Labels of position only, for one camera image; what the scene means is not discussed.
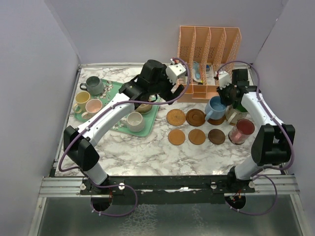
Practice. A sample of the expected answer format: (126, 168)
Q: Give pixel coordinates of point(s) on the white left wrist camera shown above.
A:
(174, 72)

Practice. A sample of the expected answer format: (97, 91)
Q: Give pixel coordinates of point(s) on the peach plastic desk organizer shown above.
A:
(205, 49)

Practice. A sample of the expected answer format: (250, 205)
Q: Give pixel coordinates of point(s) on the beige ceramic mug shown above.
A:
(144, 108)

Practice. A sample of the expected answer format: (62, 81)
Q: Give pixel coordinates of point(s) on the pale yellow mug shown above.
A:
(81, 100)

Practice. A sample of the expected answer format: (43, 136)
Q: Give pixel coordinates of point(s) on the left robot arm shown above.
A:
(156, 79)

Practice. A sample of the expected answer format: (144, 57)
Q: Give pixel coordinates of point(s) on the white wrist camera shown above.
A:
(224, 79)
(174, 72)

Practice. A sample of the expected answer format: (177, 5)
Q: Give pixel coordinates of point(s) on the pale pink mug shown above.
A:
(92, 108)

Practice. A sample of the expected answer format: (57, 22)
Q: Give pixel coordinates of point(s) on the green floral mug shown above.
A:
(232, 115)

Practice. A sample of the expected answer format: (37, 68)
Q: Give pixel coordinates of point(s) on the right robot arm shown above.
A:
(273, 144)

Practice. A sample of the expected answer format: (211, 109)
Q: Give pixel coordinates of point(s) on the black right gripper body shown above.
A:
(226, 93)

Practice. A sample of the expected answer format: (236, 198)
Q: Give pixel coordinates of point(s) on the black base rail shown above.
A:
(161, 190)

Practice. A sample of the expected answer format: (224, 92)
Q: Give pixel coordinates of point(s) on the grooved brown wooden coaster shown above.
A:
(195, 117)

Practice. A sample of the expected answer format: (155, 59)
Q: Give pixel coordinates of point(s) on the pink red mug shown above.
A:
(241, 131)

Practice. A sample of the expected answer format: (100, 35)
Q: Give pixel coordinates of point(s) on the light blue mug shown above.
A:
(214, 109)

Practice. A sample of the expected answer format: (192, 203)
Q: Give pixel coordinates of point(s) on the woven rattan coaster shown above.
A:
(176, 117)

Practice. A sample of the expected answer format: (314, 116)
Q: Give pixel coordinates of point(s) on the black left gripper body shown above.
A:
(164, 87)

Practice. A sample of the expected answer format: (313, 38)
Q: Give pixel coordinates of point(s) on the grey white mug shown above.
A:
(134, 122)

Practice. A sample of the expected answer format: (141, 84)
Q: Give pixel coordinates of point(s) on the light orange wooden coaster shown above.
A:
(176, 137)

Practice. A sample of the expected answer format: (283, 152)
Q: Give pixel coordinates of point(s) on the dark grey mug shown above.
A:
(93, 85)

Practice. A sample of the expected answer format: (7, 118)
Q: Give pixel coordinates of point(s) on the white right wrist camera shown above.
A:
(224, 79)

